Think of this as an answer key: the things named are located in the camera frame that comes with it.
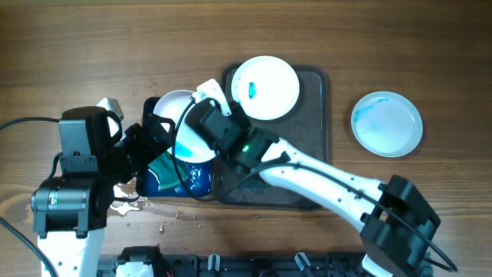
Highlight white plate top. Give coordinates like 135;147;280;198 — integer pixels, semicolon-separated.
231;55;300;121

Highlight dark brown serving tray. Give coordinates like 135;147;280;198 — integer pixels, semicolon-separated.
213;62;331;211

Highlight grey white plate bottom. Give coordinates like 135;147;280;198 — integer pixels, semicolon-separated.
350;91;424;158

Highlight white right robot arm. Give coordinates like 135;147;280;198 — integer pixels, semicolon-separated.
184;100;440;276

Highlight pinkish white plate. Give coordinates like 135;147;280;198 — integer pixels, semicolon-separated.
153;90;215;163

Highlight blue tray with water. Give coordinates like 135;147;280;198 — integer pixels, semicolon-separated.
135;96;214;199

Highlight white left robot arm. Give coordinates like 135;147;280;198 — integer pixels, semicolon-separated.
31;106;175;276

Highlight green scrubbing sponge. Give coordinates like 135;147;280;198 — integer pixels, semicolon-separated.
148;152;181;192

